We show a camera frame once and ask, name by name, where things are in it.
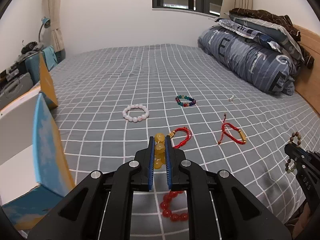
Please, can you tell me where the brown green bead bracelet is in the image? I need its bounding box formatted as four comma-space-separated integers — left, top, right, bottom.
285, 131, 303, 175

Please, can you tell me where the red cord gold charm bracelet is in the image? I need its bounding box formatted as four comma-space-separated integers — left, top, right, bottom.
217, 113, 247, 145

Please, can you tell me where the red bead bracelet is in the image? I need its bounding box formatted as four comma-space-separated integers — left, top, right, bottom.
159, 190, 189, 222

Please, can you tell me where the yellow amber bead bracelet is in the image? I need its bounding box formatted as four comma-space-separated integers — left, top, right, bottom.
152, 133, 167, 170

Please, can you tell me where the pink bead bracelet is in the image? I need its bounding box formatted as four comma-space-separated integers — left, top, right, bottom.
122, 103, 150, 123

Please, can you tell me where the multicolour bead bracelet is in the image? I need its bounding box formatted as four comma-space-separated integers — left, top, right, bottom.
175, 94, 197, 107

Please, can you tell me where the wooden headboard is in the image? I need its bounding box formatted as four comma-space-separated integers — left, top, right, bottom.
294, 24, 320, 115

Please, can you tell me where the white blue cardboard box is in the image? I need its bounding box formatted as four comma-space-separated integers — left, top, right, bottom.
1, 57, 75, 230

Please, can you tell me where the folded blue grey duvet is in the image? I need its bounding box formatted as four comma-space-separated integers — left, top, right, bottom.
198, 25, 295, 95

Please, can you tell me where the grey checked bed sheet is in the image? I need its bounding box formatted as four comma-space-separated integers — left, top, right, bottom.
50, 44, 319, 222

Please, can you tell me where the grey checked pillow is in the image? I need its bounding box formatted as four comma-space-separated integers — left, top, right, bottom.
229, 13, 304, 62

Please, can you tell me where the brown patterned blanket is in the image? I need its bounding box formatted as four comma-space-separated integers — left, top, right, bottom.
229, 8, 315, 70

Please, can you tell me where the patterned blue white pillow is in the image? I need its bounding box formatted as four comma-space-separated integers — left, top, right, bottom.
215, 18, 284, 53

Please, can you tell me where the grey suitcase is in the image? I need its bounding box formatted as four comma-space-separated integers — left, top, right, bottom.
0, 72, 34, 110

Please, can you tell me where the teal suitcase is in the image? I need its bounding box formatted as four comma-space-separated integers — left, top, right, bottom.
24, 45, 67, 86

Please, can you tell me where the dark clutter pile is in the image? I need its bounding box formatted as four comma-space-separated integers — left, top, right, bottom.
21, 41, 44, 55

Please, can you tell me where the blue desk lamp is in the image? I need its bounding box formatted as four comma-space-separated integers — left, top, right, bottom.
38, 17, 51, 42

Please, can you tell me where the left beige curtain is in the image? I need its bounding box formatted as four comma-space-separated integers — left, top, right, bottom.
44, 0, 65, 52

